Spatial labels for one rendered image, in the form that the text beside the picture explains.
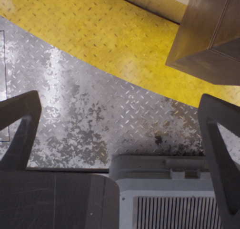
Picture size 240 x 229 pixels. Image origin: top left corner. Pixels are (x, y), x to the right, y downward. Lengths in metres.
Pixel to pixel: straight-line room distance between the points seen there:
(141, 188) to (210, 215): 0.23
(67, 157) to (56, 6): 0.60
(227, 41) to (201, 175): 0.52
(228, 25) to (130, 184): 0.53
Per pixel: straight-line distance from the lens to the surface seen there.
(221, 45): 0.26
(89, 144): 0.89
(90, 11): 0.89
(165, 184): 0.69
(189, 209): 0.73
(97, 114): 0.86
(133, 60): 0.85
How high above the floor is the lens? 0.85
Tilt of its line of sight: 83 degrees down
